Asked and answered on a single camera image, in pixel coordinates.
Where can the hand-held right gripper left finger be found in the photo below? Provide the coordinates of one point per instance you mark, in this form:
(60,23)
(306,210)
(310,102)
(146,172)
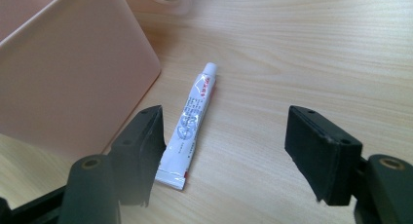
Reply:
(139,152)

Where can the white ointment tube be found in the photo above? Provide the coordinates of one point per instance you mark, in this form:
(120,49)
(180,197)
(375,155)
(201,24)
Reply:
(190,126)

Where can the pink plastic storage box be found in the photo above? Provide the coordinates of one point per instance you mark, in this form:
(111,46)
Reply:
(71,71)

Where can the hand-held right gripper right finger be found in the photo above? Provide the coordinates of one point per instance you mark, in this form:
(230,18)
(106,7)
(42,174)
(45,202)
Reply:
(319,152)

